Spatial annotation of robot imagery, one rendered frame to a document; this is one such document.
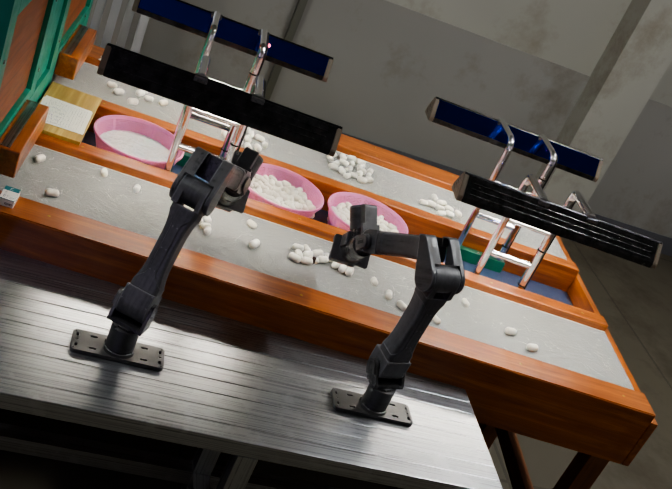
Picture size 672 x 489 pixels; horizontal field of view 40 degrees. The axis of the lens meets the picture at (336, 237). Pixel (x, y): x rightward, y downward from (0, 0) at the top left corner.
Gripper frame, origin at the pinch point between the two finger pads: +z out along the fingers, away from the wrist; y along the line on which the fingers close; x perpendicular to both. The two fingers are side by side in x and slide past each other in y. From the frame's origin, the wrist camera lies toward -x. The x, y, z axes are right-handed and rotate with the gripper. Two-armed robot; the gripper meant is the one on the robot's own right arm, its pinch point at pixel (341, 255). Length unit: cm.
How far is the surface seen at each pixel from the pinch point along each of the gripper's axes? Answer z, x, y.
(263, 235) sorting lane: 13.8, -1.8, 19.3
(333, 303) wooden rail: -8.9, 14.2, 0.9
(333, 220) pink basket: 30.5, -16.4, -2.3
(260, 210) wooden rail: 19.1, -9.5, 21.2
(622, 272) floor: 239, -96, -226
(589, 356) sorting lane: 7, 4, -81
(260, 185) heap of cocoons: 36.3, -21.0, 20.9
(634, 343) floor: 177, -43, -203
